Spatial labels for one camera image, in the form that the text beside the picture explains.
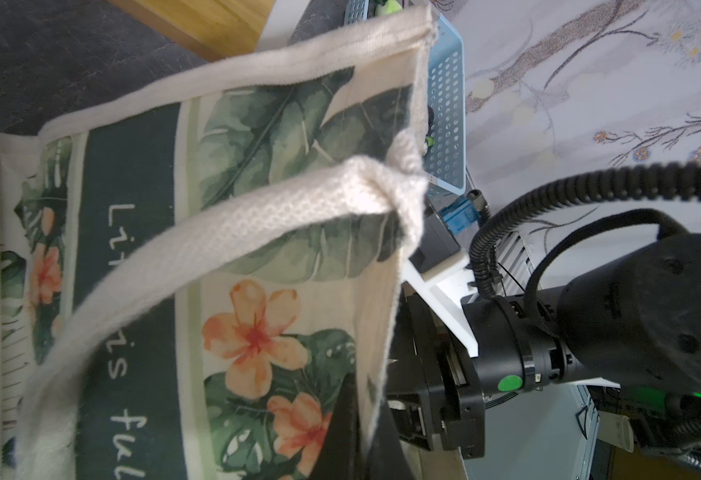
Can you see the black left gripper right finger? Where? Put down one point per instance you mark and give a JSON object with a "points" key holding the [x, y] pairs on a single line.
{"points": [[386, 459]]}

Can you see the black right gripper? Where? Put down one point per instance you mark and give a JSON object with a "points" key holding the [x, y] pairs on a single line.
{"points": [[433, 389]]}

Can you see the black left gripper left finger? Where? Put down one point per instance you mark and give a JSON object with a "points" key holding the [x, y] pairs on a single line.
{"points": [[341, 455]]}

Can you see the cream canvas grocery bag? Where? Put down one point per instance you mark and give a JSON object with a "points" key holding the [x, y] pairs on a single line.
{"points": [[189, 272]]}

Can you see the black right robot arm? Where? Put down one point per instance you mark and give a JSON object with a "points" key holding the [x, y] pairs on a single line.
{"points": [[619, 299]]}

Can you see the light blue vegetable basket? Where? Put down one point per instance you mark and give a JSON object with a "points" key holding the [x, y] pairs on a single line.
{"points": [[445, 161]]}

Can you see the white shelf rack with wood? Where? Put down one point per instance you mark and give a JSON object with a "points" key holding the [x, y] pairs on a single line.
{"points": [[218, 29]]}

